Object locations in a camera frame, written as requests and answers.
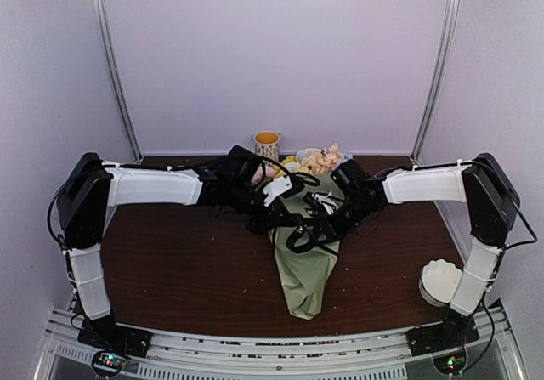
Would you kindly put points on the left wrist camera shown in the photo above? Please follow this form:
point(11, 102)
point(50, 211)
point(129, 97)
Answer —
point(289, 185)

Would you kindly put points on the patterned cup yellow inside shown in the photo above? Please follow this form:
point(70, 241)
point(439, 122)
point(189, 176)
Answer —
point(267, 144)

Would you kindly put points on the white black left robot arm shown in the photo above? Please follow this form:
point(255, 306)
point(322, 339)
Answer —
point(95, 187)

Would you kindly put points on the black printed ribbon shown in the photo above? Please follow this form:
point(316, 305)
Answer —
point(306, 233)

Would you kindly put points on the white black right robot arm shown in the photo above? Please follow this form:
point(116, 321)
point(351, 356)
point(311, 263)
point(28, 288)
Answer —
point(496, 221)

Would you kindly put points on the cream fake flower bunch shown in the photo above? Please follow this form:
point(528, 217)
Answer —
point(308, 165)

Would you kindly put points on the aluminium frame post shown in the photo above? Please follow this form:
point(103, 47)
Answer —
point(100, 8)
point(447, 35)

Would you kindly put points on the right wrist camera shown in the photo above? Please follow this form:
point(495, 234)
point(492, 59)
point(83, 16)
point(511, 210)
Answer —
point(335, 196)

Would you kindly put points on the white scalloped bowl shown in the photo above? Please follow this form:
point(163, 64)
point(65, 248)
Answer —
point(438, 282)

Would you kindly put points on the pale pink rose stem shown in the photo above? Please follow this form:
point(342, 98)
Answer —
point(263, 175)

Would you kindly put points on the white round bowl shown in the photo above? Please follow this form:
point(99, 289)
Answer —
point(306, 152)

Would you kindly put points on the pink fake flower stem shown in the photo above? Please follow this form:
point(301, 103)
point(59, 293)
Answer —
point(326, 160)

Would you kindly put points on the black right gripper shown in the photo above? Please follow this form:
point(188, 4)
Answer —
point(333, 233)

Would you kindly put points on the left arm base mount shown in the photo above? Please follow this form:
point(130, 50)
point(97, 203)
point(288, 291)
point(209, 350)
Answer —
point(115, 345)

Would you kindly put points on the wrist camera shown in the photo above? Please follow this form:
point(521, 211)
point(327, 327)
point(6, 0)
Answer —
point(335, 196)
point(289, 185)

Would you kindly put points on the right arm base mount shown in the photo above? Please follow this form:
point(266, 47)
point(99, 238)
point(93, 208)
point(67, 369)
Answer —
point(445, 342)

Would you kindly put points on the aluminium front rail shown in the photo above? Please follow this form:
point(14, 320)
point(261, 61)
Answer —
point(372, 355)

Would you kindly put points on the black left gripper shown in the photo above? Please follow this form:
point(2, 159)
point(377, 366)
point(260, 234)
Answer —
point(272, 216)

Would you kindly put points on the left aluminium frame post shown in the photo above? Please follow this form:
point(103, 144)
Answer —
point(100, 8)

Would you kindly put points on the right aluminium frame post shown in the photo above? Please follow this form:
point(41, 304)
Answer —
point(447, 35)

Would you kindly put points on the green wrapping paper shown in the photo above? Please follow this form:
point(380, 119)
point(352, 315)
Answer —
point(303, 276)

